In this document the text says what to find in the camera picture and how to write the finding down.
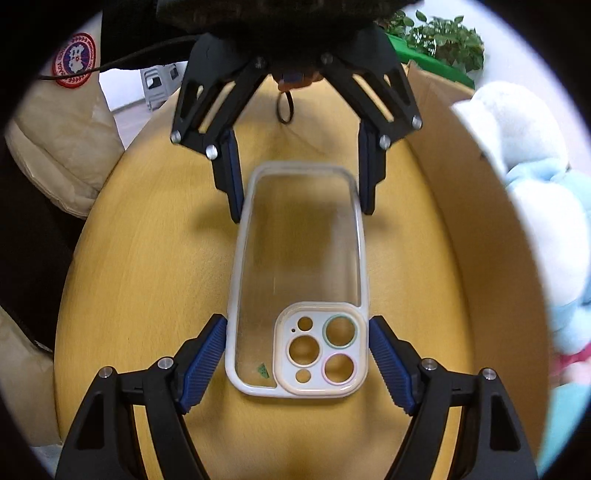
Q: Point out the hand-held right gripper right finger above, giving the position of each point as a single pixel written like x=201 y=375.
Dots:
x=392 y=364

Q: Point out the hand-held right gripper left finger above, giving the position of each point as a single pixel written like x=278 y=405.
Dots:
x=203 y=364

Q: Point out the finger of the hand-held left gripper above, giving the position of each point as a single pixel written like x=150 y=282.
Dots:
x=233 y=180
x=369 y=175

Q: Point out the clear phone case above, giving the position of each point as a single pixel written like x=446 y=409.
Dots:
x=300 y=240

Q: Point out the white plush toy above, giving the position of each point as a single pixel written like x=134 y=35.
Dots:
x=508 y=124

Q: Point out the pink plush toy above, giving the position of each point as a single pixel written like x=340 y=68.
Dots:
x=577 y=364

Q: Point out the light blue plush toy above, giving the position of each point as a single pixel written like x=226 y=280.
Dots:
x=572 y=323

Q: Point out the person's left hand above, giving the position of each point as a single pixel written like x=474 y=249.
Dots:
x=304 y=81

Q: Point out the small potted green plant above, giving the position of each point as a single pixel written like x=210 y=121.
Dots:
x=397 y=21

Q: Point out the grey plastic stool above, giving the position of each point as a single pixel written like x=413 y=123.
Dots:
x=159 y=87

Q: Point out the green mat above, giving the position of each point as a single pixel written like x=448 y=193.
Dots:
x=415 y=55

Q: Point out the large potted green plant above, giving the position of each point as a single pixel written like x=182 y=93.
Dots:
x=448 y=41

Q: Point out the beige cloth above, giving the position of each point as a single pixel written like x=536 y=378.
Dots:
x=27 y=378

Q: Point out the beige jacket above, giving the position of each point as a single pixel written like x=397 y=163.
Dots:
x=55 y=138

